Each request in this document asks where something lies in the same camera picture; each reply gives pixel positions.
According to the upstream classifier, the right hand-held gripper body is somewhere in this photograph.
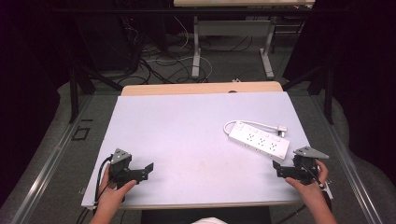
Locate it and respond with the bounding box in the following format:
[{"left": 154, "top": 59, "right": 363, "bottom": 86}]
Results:
[{"left": 291, "top": 146, "right": 331, "bottom": 187}]

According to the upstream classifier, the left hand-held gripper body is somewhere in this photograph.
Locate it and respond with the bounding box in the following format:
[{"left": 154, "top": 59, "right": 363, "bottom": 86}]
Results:
[{"left": 108, "top": 147, "right": 143, "bottom": 189}]

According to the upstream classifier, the person's left hand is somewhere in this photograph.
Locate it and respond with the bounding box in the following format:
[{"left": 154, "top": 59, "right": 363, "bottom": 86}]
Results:
[{"left": 97, "top": 163, "right": 138, "bottom": 217}]

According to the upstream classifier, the person's right hand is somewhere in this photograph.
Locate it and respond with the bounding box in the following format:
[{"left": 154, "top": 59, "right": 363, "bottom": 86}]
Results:
[{"left": 285, "top": 159, "right": 330, "bottom": 207}]

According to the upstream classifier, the white power strip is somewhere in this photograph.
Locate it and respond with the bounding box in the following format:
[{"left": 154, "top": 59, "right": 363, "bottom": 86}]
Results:
[{"left": 228, "top": 121, "right": 290, "bottom": 161}]

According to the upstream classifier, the white table mat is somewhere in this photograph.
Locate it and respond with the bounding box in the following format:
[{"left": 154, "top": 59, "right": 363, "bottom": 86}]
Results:
[{"left": 80, "top": 91, "right": 333, "bottom": 210}]

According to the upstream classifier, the black chair seat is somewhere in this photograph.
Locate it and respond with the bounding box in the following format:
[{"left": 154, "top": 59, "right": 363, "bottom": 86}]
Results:
[{"left": 140, "top": 206, "right": 273, "bottom": 224}]

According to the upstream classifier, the black metal stand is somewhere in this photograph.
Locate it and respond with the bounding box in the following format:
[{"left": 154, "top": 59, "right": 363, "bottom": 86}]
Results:
[
  {"left": 280, "top": 60, "right": 336, "bottom": 126},
  {"left": 68, "top": 60, "right": 125, "bottom": 124}
]

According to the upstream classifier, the person's white clothing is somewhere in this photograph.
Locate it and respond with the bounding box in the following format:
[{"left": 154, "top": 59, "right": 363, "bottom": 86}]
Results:
[{"left": 190, "top": 217, "right": 229, "bottom": 224}]

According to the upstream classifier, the wooden table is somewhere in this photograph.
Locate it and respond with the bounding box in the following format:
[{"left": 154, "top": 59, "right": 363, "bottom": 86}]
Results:
[{"left": 120, "top": 80, "right": 284, "bottom": 97}]

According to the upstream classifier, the black equipment cabinet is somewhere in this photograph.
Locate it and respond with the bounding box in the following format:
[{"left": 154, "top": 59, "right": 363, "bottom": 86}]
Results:
[{"left": 73, "top": 0, "right": 144, "bottom": 74}]

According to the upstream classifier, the white desk with metal legs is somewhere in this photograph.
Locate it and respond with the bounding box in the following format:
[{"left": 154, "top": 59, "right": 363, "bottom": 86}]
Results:
[{"left": 173, "top": 0, "right": 316, "bottom": 80}]

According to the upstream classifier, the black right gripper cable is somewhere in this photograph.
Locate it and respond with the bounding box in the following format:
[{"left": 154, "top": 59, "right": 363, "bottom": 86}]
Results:
[{"left": 275, "top": 162, "right": 326, "bottom": 224}]

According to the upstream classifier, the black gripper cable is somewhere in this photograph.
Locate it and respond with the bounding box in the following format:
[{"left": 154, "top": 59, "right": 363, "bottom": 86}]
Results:
[
  {"left": 92, "top": 154, "right": 114, "bottom": 208},
  {"left": 275, "top": 162, "right": 326, "bottom": 224}
]

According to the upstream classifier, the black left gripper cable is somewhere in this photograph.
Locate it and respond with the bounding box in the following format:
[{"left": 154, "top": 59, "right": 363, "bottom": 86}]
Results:
[{"left": 92, "top": 154, "right": 114, "bottom": 208}]

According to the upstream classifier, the aluminium floor rail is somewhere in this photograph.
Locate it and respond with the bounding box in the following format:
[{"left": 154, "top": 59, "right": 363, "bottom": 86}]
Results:
[
  {"left": 8, "top": 93, "right": 95, "bottom": 224},
  {"left": 309, "top": 93, "right": 385, "bottom": 224}
]

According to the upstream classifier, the white power strip cable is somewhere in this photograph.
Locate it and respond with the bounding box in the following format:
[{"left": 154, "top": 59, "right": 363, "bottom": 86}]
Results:
[{"left": 222, "top": 119, "right": 281, "bottom": 135}]

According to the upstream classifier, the black floor cable bundle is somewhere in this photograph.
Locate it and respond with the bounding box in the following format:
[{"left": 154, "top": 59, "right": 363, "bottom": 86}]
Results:
[{"left": 116, "top": 18, "right": 255, "bottom": 86}]

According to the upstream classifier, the white floor cable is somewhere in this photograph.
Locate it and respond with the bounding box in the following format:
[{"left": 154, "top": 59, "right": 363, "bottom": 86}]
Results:
[{"left": 145, "top": 15, "right": 215, "bottom": 84}]

